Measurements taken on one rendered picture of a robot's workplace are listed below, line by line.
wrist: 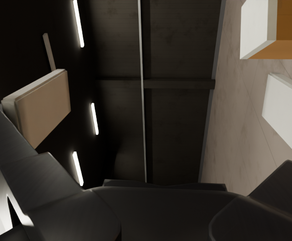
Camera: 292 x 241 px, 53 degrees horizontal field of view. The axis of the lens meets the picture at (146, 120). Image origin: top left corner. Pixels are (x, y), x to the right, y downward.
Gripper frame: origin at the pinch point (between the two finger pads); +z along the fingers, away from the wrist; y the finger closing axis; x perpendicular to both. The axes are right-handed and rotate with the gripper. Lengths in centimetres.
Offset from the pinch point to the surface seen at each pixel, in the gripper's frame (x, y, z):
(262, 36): -9, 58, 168
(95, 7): 11, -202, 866
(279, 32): -7, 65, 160
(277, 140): -167, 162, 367
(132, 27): -43, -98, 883
